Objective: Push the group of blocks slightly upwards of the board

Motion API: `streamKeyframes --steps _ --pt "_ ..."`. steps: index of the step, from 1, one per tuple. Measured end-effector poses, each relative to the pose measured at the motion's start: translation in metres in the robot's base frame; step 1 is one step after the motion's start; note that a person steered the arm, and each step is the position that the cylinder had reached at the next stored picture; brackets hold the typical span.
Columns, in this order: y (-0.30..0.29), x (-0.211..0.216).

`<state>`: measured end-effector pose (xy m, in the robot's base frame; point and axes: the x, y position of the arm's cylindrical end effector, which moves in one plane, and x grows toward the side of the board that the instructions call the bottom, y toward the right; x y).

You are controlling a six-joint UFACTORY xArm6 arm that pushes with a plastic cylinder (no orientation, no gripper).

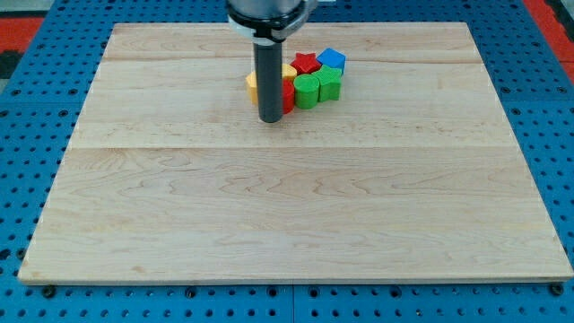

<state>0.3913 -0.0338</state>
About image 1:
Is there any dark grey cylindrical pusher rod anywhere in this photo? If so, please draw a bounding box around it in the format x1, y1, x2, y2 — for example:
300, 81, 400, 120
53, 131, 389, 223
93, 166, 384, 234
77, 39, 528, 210
253, 43, 283, 123

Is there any yellow heart block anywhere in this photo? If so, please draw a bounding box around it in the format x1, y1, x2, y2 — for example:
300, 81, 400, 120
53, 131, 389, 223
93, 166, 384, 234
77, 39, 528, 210
245, 71, 258, 105

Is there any red star block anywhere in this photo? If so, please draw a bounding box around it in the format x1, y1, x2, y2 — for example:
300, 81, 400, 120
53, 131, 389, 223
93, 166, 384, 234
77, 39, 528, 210
291, 52, 322, 74

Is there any red cylinder block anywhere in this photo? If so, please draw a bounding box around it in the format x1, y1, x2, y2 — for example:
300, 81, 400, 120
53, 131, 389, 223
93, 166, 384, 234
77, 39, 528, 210
283, 80, 295, 115

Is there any green cylinder block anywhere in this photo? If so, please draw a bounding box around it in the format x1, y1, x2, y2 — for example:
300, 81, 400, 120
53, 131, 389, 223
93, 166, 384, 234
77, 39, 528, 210
293, 74, 320, 109

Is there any blue cube block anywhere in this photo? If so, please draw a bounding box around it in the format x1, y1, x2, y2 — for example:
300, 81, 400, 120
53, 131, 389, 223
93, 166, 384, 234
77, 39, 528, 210
317, 48, 346, 73

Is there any green star block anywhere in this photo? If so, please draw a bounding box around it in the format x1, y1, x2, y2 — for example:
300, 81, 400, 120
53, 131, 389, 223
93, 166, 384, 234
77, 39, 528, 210
312, 65, 343, 102

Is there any light wooden board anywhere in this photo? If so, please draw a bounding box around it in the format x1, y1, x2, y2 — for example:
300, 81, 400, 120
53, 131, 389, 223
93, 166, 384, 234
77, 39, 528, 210
18, 22, 573, 285

